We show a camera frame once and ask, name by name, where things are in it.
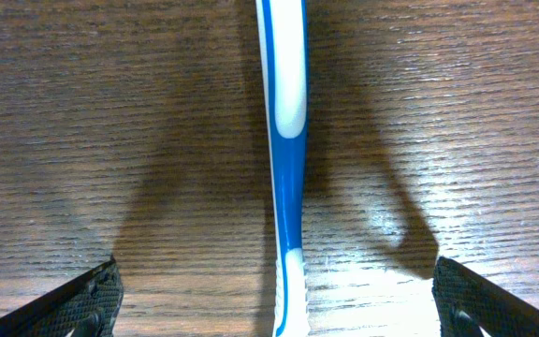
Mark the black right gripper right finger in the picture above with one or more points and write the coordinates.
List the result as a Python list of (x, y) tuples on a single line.
[(469, 305)]

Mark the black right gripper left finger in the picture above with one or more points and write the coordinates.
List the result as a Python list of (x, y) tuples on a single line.
[(86, 306)]

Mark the blue white toothbrush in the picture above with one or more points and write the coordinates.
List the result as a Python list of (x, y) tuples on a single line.
[(282, 29)]

